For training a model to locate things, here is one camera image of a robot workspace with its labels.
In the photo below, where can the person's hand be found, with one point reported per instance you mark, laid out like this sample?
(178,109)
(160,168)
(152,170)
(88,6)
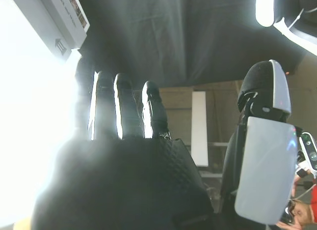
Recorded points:
(302,211)

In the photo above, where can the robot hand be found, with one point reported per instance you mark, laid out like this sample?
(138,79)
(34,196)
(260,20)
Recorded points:
(123,190)

